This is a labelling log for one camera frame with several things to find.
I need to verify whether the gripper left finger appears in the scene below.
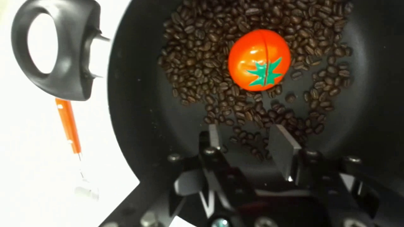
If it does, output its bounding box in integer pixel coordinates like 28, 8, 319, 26
167, 124, 256, 227

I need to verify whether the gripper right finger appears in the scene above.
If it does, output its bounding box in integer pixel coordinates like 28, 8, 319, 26
268, 124, 381, 227

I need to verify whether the black pot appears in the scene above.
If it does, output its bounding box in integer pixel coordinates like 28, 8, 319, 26
11, 0, 404, 227

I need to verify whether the orange toy tomato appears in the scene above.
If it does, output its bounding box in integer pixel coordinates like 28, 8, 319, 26
228, 29, 291, 92

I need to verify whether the heap of coffee beans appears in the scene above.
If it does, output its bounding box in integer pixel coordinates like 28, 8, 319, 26
157, 0, 354, 161

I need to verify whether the orange screwdriver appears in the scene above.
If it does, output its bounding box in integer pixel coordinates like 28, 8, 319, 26
55, 98, 99, 200

